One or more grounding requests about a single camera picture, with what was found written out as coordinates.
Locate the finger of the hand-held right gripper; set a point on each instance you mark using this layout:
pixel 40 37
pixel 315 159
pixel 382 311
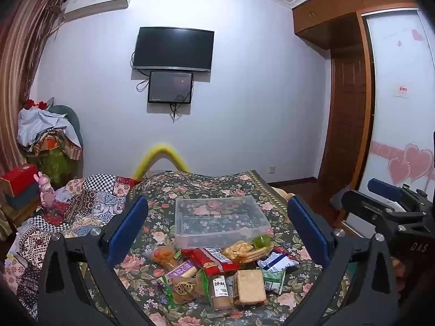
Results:
pixel 360 205
pixel 382 188

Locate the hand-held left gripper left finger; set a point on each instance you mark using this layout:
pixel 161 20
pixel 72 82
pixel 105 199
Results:
pixel 131 231

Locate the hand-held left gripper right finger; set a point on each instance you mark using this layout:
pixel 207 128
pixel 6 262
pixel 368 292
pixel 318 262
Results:
pixel 307 231

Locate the orange fried snack packet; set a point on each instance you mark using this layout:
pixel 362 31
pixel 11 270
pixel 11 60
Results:
pixel 164 256

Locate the blue white snack packet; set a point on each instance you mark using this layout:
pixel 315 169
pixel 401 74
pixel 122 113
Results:
pixel 277 264

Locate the green jelly cup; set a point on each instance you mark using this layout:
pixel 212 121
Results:
pixel 261 241

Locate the green white snack packet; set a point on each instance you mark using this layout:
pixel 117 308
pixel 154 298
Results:
pixel 273 280

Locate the purple snack packet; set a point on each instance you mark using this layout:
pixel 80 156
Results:
pixel 182 269

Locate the yellow cracker packet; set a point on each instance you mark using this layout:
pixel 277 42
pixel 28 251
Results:
pixel 243 252

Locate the green edged pastry packet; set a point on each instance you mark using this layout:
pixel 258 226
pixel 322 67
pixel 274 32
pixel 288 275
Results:
pixel 185 287

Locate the square biscuit packet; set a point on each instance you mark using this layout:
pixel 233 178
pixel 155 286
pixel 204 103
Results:
pixel 251 287

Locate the red snack packet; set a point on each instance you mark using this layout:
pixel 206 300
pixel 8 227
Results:
pixel 207 259

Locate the clear plastic storage box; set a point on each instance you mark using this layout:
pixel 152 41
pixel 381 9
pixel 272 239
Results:
pixel 221 220

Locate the dark grey cloth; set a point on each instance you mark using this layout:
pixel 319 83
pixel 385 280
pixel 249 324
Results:
pixel 337 198

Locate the floral blanket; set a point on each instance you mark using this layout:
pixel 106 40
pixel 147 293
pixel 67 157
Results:
pixel 159 210

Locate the patchwork quilt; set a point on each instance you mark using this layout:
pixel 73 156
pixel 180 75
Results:
pixel 81 203

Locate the white sliding wardrobe door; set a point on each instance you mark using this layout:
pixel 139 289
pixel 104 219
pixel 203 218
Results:
pixel 397 115

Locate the brown wooden door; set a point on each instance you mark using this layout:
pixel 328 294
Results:
pixel 346 122

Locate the yellow foam tube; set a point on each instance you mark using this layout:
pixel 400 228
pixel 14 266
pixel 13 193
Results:
pixel 149 158

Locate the pink rabbit toy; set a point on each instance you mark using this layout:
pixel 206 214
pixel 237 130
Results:
pixel 46 190

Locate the green cloth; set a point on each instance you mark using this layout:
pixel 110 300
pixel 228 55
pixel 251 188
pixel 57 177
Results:
pixel 57 166

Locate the red box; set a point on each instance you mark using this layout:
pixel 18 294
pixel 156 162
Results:
pixel 18 176

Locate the grey-blue chair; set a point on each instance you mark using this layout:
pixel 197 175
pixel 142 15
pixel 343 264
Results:
pixel 73 119

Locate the pile of clothes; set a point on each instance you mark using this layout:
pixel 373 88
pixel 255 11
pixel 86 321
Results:
pixel 40 129

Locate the small black monitor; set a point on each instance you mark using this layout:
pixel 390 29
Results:
pixel 170 86

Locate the wooden overhead cabinet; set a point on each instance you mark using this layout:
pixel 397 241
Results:
pixel 326 20

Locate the brown striped curtain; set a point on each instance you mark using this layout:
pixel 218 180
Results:
pixel 22 61

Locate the white air conditioner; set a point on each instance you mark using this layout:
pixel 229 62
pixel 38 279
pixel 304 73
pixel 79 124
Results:
pixel 97 1

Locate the wall-mounted black television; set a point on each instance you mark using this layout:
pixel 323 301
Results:
pixel 173 48

